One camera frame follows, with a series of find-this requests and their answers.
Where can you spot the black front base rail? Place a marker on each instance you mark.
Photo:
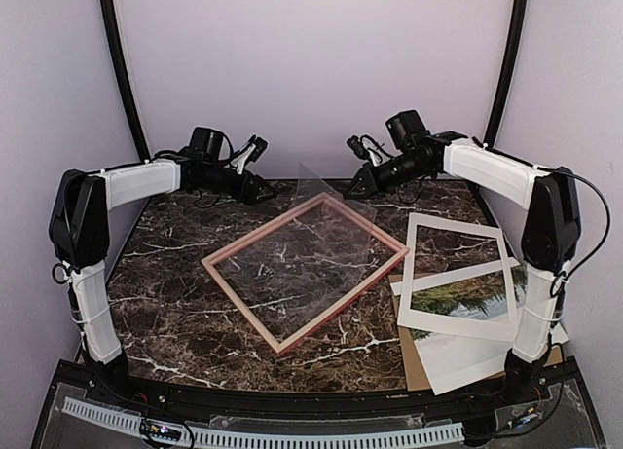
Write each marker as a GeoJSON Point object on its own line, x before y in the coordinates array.
{"type": "Point", "coordinates": [556, 413]}

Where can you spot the black right corner post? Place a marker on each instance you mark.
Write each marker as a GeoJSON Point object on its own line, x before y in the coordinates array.
{"type": "Point", "coordinates": [507, 68]}

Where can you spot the grey slotted cable duct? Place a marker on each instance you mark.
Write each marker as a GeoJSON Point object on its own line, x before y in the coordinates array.
{"type": "Point", "coordinates": [246, 432]}

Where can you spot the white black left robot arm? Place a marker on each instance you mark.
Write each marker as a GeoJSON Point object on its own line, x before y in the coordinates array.
{"type": "Point", "coordinates": [79, 225]}

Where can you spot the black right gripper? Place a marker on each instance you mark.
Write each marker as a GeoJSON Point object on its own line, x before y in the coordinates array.
{"type": "Point", "coordinates": [364, 174]}

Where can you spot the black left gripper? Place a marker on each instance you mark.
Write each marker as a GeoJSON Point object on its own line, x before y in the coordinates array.
{"type": "Point", "coordinates": [253, 190]}

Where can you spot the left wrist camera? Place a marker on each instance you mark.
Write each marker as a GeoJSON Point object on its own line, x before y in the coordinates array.
{"type": "Point", "coordinates": [249, 153]}

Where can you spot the small circuit board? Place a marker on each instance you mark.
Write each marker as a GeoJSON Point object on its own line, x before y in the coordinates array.
{"type": "Point", "coordinates": [157, 431]}

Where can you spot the black left corner post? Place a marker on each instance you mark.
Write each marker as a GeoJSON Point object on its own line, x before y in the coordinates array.
{"type": "Point", "coordinates": [120, 68]}

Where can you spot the clear acrylic sheet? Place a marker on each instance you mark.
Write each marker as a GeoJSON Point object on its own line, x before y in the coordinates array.
{"type": "Point", "coordinates": [296, 272]}

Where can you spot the black corner post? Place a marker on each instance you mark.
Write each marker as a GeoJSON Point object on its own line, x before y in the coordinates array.
{"type": "Point", "coordinates": [507, 68]}
{"type": "Point", "coordinates": [120, 68]}

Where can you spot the light wooden picture frame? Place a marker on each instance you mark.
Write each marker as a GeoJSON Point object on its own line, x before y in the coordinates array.
{"type": "Point", "coordinates": [387, 251]}

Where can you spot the white mat board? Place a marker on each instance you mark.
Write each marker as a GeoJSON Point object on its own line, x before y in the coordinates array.
{"type": "Point", "coordinates": [504, 331]}

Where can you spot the landscape photo print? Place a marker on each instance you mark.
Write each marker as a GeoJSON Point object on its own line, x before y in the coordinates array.
{"type": "Point", "coordinates": [478, 298]}

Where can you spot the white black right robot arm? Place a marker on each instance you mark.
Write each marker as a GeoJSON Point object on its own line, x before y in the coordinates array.
{"type": "Point", "coordinates": [552, 228]}

